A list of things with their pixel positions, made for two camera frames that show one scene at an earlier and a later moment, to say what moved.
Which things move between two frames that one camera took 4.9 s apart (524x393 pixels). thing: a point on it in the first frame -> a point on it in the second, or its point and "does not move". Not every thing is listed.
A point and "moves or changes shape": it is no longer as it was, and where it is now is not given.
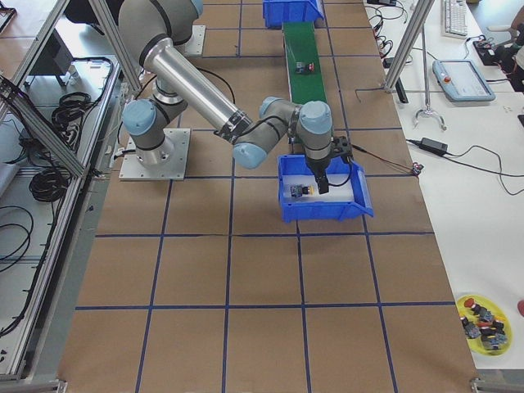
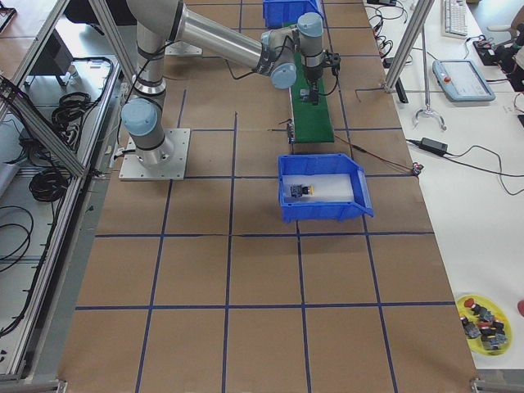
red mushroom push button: x=304 y=68 moves or changes shape
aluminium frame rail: x=11 y=93 does not move
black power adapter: x=433 y=146 does not move
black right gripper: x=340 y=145 -> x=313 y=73
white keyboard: x=454 y=19 does not move
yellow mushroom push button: x=299 y=190 does not move
